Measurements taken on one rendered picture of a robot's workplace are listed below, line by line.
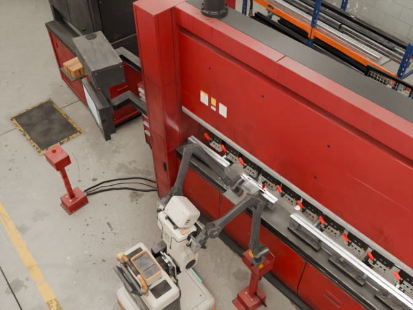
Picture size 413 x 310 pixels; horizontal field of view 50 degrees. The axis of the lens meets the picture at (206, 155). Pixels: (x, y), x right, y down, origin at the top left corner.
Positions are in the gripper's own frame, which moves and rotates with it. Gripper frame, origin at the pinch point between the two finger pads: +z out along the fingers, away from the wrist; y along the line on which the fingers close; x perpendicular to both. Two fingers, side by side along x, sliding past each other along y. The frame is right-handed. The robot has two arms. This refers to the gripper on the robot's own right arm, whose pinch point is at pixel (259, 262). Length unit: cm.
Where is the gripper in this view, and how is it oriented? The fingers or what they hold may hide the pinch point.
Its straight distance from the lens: 359.9
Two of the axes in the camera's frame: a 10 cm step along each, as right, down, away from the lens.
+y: 7.9, -5.8, 2.0
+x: -5.9, -6.0, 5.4
